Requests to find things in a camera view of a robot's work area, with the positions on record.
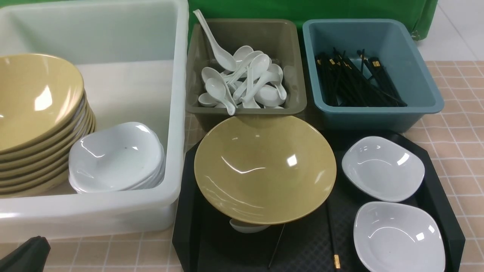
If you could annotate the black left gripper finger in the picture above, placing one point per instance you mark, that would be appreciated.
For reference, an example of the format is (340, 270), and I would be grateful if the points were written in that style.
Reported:
(31, 256)

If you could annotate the white ceramic soup spoon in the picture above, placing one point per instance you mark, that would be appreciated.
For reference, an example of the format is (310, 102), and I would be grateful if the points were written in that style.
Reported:
(248, 228)

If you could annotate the white spoon leaning on bin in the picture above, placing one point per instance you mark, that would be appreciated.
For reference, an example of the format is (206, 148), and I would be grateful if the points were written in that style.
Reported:
(224, 59)

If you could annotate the blue plastic chopstick bin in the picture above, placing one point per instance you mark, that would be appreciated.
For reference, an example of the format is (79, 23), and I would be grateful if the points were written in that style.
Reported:
(390, 41)

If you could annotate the black plastic serving tray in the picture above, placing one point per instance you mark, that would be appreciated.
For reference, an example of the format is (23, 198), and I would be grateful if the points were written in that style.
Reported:
(204, 241)

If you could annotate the large white plastic tub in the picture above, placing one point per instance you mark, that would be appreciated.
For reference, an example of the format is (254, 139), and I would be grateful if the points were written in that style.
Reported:
(132, 55)

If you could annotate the pile of black chopsticks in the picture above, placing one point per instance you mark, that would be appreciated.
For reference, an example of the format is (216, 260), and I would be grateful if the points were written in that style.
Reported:
(360, 82)

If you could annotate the green cloth backdrop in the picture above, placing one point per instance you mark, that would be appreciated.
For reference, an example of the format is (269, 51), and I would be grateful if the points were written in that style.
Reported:
(415, 15)

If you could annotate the pile of white spoons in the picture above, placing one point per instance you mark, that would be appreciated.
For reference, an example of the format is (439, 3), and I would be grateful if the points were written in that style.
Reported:
(271, 95)

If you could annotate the black chopstick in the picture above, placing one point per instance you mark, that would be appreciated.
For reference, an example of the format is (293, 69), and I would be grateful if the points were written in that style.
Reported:
(336, 259)
(275, 249)

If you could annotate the white dish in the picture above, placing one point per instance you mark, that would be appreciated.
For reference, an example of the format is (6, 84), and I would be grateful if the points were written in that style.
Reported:
(394, 237)
(383, 169)

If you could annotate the stack of yellow bowls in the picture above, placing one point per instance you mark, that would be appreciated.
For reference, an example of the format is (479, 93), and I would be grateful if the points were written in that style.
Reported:
(44, 111)

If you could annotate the yellow noodle bowl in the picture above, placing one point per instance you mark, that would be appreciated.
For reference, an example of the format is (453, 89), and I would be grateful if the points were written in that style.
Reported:
(265, 170)

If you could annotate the stack of white dishes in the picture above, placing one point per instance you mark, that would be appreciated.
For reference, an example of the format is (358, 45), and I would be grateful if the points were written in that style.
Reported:
(127, 156)

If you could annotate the olive plastic spoon bin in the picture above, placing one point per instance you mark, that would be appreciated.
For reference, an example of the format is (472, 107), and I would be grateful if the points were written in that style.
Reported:
(277, 38)

